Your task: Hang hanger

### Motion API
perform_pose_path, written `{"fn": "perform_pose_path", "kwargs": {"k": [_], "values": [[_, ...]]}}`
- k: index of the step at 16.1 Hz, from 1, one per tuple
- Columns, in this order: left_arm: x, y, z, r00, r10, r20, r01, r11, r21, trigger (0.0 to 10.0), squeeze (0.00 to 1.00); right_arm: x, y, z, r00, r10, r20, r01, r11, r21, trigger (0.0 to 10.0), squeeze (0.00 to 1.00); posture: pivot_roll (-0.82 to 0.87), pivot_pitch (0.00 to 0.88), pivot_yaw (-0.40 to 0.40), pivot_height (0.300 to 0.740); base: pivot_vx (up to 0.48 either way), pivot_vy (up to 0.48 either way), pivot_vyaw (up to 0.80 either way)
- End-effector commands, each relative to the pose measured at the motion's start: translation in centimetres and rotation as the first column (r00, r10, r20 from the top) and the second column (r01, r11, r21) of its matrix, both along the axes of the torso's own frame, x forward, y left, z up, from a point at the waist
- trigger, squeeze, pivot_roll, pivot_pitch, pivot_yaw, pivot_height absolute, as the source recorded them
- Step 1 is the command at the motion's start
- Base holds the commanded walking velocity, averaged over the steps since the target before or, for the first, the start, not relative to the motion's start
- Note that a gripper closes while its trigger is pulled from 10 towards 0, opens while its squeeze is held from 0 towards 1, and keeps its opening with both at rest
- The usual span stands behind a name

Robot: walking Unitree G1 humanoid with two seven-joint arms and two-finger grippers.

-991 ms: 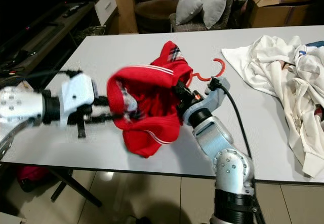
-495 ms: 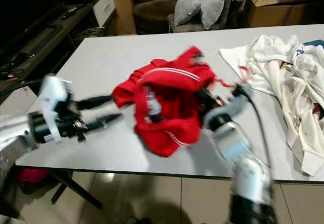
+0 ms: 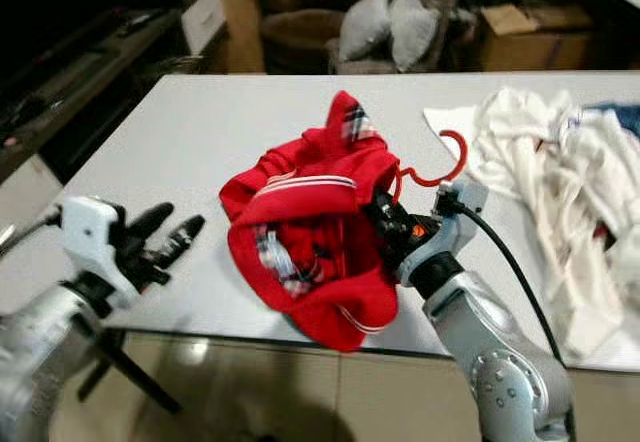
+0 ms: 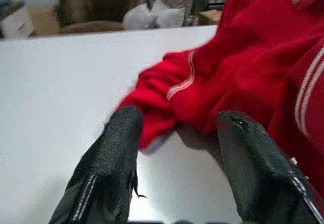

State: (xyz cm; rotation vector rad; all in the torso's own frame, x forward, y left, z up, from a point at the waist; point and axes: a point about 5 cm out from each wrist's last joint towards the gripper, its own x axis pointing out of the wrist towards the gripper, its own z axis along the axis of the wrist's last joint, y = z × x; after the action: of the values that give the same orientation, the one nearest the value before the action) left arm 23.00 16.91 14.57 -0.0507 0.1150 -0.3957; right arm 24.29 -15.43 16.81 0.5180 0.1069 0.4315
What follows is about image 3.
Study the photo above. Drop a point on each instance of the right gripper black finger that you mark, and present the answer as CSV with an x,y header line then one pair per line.
x,y
378,210

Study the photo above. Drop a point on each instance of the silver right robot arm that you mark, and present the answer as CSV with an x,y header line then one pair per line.
x,y
490,342

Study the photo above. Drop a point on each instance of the open brown cardboard box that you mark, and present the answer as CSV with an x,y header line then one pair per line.
x,y
530,50

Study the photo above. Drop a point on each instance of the red plastic hanger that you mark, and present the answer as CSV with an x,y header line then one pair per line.
x,y
463,160

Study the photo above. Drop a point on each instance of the dark-topped white TV stand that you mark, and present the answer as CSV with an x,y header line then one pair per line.
x,y
205,20

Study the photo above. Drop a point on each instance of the black flat television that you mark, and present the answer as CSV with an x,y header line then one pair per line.
x,y
80,12

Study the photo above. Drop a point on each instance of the brown round basket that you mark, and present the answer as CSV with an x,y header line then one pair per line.
x,y
300,47

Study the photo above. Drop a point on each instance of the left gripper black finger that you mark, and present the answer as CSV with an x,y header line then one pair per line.
x,y
184,239
150,222

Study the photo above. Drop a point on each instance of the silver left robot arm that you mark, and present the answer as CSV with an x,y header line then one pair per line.
x,y
50,352

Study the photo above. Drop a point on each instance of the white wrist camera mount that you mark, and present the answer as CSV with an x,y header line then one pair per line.
x,y
445,237
88,234

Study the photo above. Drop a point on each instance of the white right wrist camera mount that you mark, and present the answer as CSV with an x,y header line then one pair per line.
x,y
445,237

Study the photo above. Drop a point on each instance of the blue denim jeans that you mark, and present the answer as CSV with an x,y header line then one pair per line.
x,y
625,120

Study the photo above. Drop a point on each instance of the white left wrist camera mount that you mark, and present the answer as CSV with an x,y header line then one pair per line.
x,y
88,234

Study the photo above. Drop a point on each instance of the red top with plaid lining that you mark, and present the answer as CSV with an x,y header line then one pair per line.
x,y
320,292

